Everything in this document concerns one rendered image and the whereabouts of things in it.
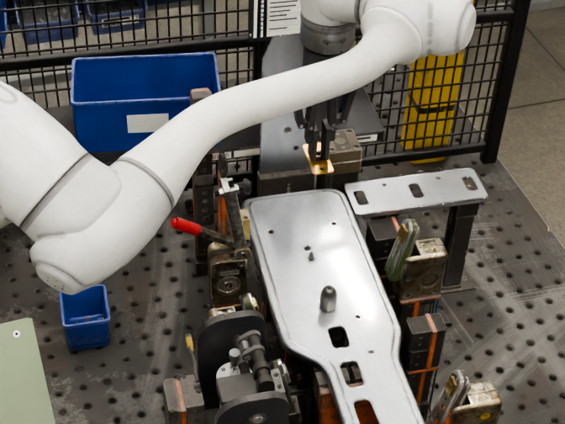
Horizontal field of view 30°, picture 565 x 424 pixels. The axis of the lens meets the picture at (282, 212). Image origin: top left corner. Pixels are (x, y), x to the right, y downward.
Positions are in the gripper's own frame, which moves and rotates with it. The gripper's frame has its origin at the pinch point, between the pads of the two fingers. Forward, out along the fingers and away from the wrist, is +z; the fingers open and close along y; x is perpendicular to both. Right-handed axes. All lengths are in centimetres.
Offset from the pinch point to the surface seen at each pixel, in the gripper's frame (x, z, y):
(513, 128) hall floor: 150, 129, 124
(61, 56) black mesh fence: 55, 14, -42
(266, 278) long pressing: -3.9, 28.6, -9.7
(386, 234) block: 5.5, 30.9, 17.4
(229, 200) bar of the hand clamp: -1.9, 9.6, -16.3
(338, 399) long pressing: -34.3, 28.4, -3.9
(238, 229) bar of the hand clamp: -1.9, 16.9, -14.7
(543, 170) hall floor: 124, 129, 125
